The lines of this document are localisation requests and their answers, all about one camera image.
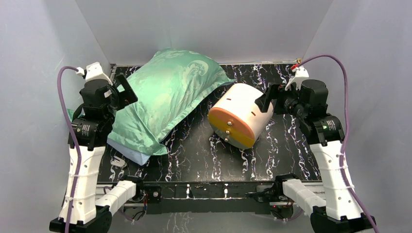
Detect cylindrical beige drawer box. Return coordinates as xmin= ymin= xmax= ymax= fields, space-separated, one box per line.
xmin=208 ymin=83 xmax=274 ymax=150

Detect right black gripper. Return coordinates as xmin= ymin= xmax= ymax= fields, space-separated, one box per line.
xmin=254 ymin=83 xmax=308 ymax=120

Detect green patterned satin pillowcase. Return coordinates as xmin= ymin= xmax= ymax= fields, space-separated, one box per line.
xmin=107 ymin=49 xmax=233 ymax=156

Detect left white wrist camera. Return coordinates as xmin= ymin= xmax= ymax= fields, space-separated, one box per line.
xmin=75 ymin=62 xmax=113 ymax=85

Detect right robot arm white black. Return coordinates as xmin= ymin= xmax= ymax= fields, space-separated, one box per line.
xmin=255 ymin=79 xmax=376 ymax=233

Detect light blue pillowcase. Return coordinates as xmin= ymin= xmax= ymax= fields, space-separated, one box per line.
xmin=107 ymin=139 xmax=151 ymax=166

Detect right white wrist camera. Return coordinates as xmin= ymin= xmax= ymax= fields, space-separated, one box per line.
xmin=285 ymin=64 xmax=309 ymax=91

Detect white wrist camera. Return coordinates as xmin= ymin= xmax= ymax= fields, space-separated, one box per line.
xmin=75 ymin=62 xmax=113 ymax=85
xmin=285 ymin=64 xmax=309 ymax=91

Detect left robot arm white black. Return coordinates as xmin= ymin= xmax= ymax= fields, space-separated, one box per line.
xmin=49 ymin=74 xmax=145 ymax=233

